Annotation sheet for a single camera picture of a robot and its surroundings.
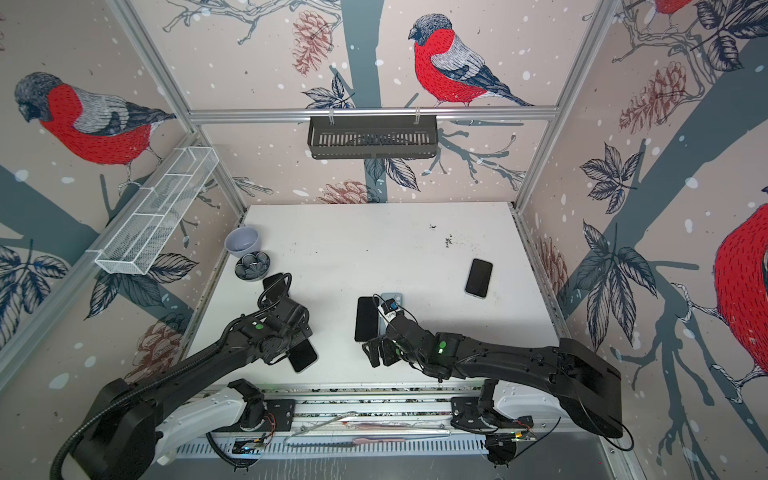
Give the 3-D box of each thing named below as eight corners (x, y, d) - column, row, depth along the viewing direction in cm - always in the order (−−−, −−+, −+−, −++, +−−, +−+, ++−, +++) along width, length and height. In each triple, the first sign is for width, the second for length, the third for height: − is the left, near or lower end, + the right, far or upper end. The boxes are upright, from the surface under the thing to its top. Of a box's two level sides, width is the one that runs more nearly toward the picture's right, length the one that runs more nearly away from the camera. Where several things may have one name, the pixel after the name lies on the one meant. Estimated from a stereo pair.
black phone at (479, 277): (464, 291, 99) (465, 287, 97) (471, 261, 107) (473, 257, 105) (485, 298, 97) (487, 294, 95) (491, 267, 105) (493, 263, 103)
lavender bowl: (227, 261, 106) (219, 251, 101) (238, 237, 114) (231, 226, 109) (258, 261, 106) (251, 251, 101) (267, 237, 114) (261, 226, 109)
